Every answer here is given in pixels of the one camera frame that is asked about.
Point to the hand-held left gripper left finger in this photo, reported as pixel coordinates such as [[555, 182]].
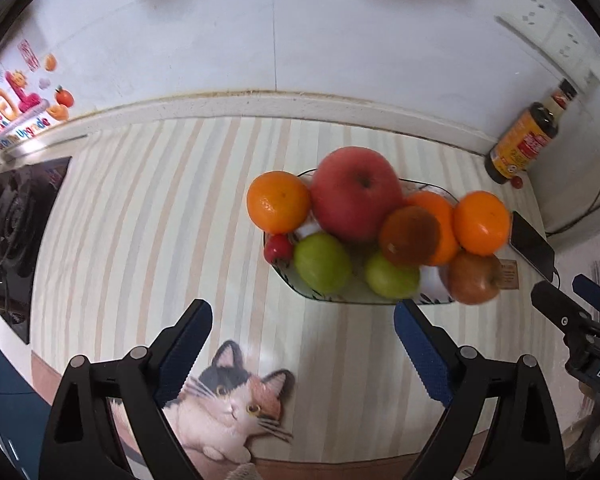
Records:
[[180, 365]]

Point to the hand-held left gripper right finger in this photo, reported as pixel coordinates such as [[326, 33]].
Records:
[[425, 355]]

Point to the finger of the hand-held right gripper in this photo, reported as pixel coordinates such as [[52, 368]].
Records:
[[555, 305], [597, 292]]

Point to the leaf print ceramic plate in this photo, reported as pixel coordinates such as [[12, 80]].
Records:
[[432, 285]]

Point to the russet red apple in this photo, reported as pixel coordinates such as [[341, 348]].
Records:
[[474, 277]]

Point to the green apple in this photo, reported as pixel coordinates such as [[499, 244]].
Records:
[[322, 262], [392, 275]]

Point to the orange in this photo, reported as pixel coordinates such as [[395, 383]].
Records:
[[278, 202], [446, 230], [481, 222]]

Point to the brown round fruit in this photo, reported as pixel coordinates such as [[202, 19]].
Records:
[[407, 237]]

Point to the small red fruit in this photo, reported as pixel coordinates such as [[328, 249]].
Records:
[[278, 248]]

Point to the small brown card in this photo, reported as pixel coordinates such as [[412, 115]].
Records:
[[507, 272]]

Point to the black smartphone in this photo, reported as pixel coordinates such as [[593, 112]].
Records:
[[532, 247]]

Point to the small red bottle cap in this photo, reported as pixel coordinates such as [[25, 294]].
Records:
[[517, 182]]

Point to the striped cat print mat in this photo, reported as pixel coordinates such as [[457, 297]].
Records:
[[155, 210]]

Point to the dark sauce bottle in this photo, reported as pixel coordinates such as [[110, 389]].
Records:
[[522, 142]]

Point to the large red apple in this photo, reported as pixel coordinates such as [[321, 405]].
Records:
[[357, 195]]

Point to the dark blue cabinet front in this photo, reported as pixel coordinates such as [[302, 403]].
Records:
[[5, 410]]

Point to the black gas stove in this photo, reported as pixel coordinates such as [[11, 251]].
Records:
[[15, 230]]

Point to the white wall socket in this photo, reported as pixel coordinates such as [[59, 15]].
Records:
[[536, 12], [572, 42]]

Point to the colourful wall sticker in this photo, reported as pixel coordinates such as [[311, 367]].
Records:
[[20, 105]]

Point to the orange fruit wall sticker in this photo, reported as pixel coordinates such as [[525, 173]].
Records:
[[50, 62]]

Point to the red white wall sticker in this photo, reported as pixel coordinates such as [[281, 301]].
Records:
[[28, 55]]

